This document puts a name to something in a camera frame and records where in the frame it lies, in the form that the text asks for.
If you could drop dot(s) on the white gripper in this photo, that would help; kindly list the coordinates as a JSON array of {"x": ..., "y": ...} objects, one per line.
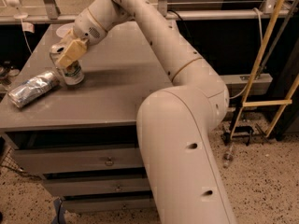
[{"x": 86, "y": 27}]

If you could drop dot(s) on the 7up soda can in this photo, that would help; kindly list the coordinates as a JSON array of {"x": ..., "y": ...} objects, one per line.
[{"x": 72, "y": 74}]

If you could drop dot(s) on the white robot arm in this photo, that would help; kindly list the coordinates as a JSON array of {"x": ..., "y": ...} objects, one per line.
[{"x": 173, "y": 123}]

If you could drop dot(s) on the silver blue redbull can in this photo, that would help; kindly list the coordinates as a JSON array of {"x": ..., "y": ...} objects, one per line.
[{"x": 32, "y": 88}]

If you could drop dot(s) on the white ceramic bowl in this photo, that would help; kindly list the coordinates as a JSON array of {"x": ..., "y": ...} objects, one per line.
[{"x": 62, "y": 30}]

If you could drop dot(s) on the white desk lamp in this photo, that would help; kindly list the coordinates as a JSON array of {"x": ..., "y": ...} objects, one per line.
[{"x": 19, "y": 15}]

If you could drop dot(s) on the grey drawer cabinet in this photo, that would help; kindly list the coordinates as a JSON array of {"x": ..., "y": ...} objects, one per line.
[{"x": 119, "y": 73}]

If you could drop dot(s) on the top grey drawer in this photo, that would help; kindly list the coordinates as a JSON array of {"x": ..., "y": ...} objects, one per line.
[{"x": 77, "y": 159}]

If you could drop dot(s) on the grey drawer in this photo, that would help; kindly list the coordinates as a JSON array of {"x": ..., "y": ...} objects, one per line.
[
  {"x": 109, "y": 205},
  {"x": 92, "y": 187},
  {"x": 77, "y": 159}
]

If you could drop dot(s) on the middle grey drawer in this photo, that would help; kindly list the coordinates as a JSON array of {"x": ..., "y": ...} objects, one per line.
[{"x": 92, "y": 187}]

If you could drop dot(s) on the bottom grey drawer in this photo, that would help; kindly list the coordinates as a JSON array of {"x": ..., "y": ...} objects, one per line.
[{"x": 109, "y": 205}]

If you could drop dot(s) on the clear plastic bottle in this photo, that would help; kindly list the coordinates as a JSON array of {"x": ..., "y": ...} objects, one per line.
[{"x": 228, "y": 156}]

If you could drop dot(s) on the yellow wooden ladder frame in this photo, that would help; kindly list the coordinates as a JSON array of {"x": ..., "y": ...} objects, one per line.
[{"x": 259, "y": 64}]

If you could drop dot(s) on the metal railing frame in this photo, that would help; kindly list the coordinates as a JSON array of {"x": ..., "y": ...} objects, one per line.
[{"x": 67, "y": 10}]

